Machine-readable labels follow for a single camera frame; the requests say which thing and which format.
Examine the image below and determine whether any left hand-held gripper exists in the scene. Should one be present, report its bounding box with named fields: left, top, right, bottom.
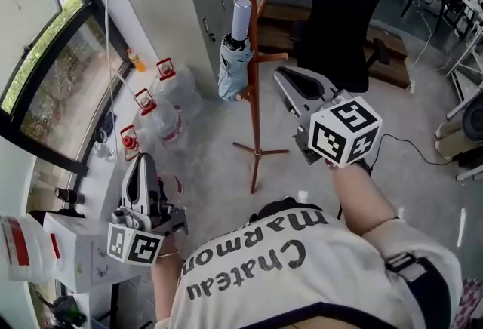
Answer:
left=106, top=152, right=189, bottom=268

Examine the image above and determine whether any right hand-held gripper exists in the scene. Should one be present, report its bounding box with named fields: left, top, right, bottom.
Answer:
left=272, top=65, right=383, bottom=170

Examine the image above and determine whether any brown wooden coat stand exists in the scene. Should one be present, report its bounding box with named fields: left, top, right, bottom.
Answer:
left=202, top=0, right=291, bottom=195

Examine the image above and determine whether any light blue umbrella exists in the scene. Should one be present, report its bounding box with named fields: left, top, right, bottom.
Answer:
left=217, top=0, right=255, bottom=103

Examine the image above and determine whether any person's left forearm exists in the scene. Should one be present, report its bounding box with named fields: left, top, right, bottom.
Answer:
left=152, top=235, right=186, bottom=321

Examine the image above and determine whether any person's right forearm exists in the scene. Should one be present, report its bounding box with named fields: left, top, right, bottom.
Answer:
left=331, top=158, right=400, bottom=237

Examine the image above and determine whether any large clear water bottle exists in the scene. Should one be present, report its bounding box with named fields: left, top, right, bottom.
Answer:
left=134, top=88, right=189, bottom=149
left=119, top=124, right=152, bottom=162
left=149, top=57, right=205, bottom=121

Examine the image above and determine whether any small clear plastic bottle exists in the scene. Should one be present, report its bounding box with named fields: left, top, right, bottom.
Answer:
left=92, top=140, right=117, bottom=161

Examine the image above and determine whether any black flask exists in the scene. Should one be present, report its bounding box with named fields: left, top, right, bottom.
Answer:
left=54, top=186, right=86, bottom=205

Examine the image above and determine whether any black office chair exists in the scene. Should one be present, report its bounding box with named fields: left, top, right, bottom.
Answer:
left=289, top=0, right=391, bottom=94

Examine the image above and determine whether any white cardboard box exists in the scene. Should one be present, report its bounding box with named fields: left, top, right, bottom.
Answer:
left=42, top=211, right=154, bottom=294

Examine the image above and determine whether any dark wooden platform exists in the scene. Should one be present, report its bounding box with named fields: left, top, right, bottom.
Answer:
left=257, top=2, right=413, bottom=90

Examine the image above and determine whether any small orange drink bottle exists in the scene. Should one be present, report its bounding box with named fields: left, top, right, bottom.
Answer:
left=126, top=48, right=146, bottom=73

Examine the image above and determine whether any white plastic bag red print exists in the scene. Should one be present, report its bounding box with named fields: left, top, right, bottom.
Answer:
left=0, top=214, right=60, bottom=284

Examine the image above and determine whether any person's white printed t-shirt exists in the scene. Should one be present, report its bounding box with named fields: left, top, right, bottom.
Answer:
left=154, top=201, right=463, bottom=329

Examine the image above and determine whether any checked cloth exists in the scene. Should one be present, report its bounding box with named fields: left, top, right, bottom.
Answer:
left=454, top=277, right=483, bottom=329

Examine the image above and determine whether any black window frame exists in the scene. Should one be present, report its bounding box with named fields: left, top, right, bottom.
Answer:
left=0, top=0, right=134, bottom=180

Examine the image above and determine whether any black floor cable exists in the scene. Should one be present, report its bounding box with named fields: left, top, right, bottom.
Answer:
left=371, top=133, right=460, bottom=170

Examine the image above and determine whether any white metal frame table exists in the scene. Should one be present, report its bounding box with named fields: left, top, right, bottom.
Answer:
left=446, top=22, right=483, bottom=121

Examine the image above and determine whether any black shoulder strap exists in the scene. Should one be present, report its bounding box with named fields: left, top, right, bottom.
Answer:
left=384, top=251, right=464, bottom=329

